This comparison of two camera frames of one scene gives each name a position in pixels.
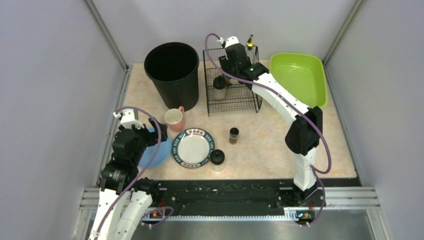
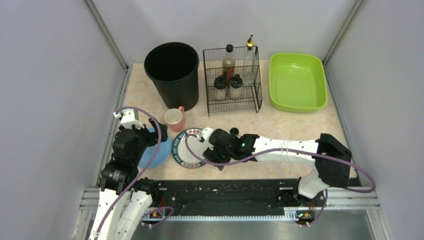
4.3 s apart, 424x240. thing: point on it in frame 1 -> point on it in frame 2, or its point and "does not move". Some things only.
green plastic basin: [303, 74] does not move
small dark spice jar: [234, 132] does not move
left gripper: [153, 130] does not move
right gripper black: [226, 65] -> [214, 145]
